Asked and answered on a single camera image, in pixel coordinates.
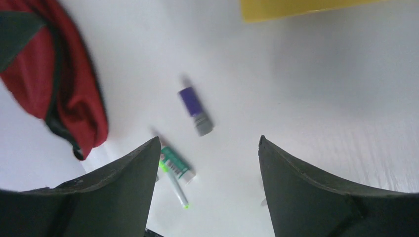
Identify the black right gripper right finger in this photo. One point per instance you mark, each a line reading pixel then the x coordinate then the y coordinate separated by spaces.
pixel 305 201

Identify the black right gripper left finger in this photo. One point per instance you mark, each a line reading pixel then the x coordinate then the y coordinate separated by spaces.
pixel 112 201

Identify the red student backpack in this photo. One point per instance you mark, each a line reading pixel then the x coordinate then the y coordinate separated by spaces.
pixel 45 65

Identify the yellow notebook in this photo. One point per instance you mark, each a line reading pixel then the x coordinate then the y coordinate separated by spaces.
pixel 263 10

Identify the green capped white pen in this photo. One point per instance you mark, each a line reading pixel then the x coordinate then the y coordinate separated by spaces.
pixel 175 184

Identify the green white glue stick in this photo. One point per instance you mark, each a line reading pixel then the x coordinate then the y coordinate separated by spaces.
pixel 174 161

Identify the purple capped small tube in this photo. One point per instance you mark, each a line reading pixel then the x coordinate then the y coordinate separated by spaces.
pixel 202 121

